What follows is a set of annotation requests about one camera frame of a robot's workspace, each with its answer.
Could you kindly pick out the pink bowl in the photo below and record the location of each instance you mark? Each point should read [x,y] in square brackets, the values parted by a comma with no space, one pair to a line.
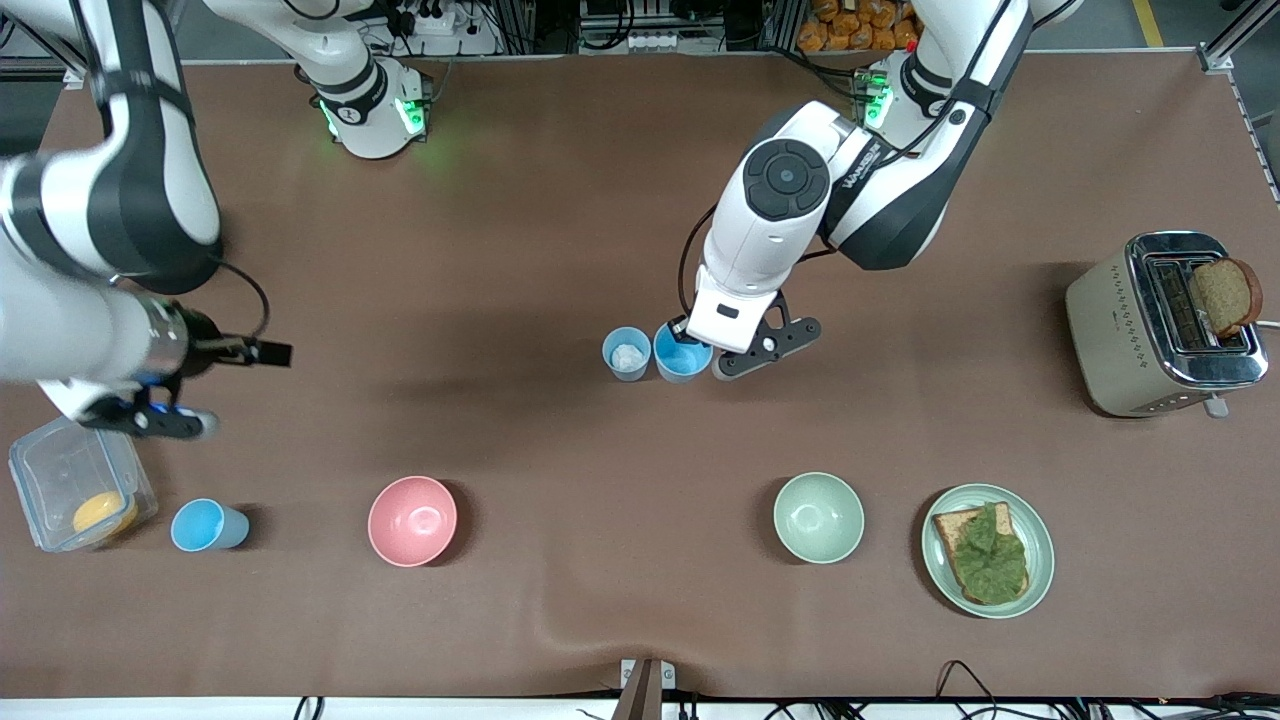
[412,522]

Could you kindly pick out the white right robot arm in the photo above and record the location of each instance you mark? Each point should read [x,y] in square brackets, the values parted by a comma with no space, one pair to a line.
[150,190]

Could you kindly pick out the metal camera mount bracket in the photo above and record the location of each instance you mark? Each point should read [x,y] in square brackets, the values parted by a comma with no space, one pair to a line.
[646,690]

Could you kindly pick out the blue cup with white wad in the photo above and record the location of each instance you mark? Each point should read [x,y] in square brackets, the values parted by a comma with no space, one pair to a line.
[612,365]

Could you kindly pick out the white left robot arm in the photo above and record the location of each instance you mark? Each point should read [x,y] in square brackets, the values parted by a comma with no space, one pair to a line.
[900,200]

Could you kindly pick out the green lettuce leaf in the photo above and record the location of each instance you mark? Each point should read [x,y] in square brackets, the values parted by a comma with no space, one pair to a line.
[990,560]

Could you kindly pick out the pale green plate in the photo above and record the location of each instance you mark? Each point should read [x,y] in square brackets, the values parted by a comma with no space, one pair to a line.
[1040,545]

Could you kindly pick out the pale green bowl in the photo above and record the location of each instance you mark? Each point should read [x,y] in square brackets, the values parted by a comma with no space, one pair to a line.
[818,518]

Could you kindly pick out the brown toast slice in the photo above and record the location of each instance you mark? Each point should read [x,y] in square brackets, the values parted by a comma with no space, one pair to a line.
[1228,295]

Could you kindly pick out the white crumpled wad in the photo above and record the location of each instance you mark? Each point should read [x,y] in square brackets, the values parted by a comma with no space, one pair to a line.
[627,357]

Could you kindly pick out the beige chrome toaster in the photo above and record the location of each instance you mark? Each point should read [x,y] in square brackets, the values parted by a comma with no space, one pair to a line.
[1110,340]

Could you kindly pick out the orange round food piece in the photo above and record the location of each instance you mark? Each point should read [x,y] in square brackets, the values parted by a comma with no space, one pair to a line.
[104,513]

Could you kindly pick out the clear plastic container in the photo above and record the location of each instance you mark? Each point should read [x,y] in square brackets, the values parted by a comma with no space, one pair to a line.
[60,480]

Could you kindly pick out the blue plastic cup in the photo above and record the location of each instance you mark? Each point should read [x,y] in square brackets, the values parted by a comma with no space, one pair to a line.
[690,368]
[232,528]

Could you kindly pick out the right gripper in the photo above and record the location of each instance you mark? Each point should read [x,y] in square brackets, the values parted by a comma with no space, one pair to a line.
[205,346]

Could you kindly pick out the aluminium frame profile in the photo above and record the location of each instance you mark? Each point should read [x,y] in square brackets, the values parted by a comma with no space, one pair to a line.
[1225,45]
[40,55]

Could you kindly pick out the bag of orange buns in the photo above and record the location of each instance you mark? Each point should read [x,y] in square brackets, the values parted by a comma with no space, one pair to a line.
[860,28]

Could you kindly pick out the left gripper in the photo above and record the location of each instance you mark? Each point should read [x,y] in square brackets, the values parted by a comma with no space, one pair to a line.
[679,335]

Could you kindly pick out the white power strip with plugs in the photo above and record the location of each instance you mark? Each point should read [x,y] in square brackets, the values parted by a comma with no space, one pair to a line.
[432,20]

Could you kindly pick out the brown table cloth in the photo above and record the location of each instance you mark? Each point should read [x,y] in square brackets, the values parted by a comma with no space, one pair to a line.
[640,250]

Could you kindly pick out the bread slice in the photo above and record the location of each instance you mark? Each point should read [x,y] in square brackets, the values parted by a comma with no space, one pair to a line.
[948,530]

